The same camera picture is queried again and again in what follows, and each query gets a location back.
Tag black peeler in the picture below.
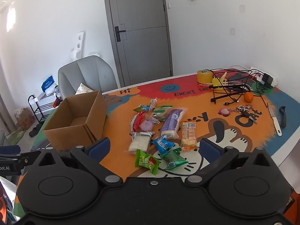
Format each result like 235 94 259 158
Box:
279 106 287 129

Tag colourful cartoon table mat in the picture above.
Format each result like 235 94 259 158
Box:
30 73 299 178

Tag small printed cardboard box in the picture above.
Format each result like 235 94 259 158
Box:
15 107 36 130

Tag yellow clip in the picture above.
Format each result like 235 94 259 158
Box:
212 72 228 91

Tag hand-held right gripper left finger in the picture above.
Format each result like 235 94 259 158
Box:
37 137 124 187

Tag green red snack packet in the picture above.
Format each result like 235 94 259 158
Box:
135 149 161 175

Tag blue snack packet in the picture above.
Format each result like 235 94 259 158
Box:
151 135 175 154

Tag grey chair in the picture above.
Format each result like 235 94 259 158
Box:
58 55 118 99

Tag white foam piece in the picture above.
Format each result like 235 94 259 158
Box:
70 31 85 60

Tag white handled knife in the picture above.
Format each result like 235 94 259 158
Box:
268 104 282 136

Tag black usb cable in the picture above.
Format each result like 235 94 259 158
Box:
223 91 242 106

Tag yellow tape roll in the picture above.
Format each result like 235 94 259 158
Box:
196 70 213 84

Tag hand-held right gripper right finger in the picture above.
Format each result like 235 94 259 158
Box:
185 137 274 186

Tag black charger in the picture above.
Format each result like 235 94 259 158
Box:
262 72 275 84

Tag orange label cake packet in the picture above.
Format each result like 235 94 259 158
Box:
180 120 199 152

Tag bunch of keys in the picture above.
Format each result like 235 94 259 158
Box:
236 104 258 124

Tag brown cardboard box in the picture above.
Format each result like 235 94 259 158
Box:
43 90 108 152

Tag white dotted pillow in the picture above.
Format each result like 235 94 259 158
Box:
75 83 95 95

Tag black shoe rack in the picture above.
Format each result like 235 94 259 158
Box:
28 93 62 125

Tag green white cow-print packet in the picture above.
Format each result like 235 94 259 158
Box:
152 106 173 122

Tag white power strip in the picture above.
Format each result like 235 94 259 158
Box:
249 67 278 86

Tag pink keychain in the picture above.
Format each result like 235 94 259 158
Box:
219 107 233 117

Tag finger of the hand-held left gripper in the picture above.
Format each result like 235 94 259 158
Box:
0 145 42 164

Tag grey door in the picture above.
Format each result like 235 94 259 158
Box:
102 0 174 88

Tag black door handle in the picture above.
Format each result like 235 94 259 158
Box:
114 26 126 42

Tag blue white bag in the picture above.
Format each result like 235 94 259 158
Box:
41 75 56 92

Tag green blue small packet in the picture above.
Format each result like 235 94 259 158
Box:
133 105 151 113

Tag white cable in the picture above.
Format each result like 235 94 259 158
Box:
228 65 251 71

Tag purple bread packet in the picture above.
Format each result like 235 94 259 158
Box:
159 108 188 139

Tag green floor mat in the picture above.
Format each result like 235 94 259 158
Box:
9 129 27 146

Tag black wire stand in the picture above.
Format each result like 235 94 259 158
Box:
208 68 270 108

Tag clear white cake packet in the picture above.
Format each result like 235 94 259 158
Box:
128 132 153 155

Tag dark slippers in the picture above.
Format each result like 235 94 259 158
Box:
29 124 44 138

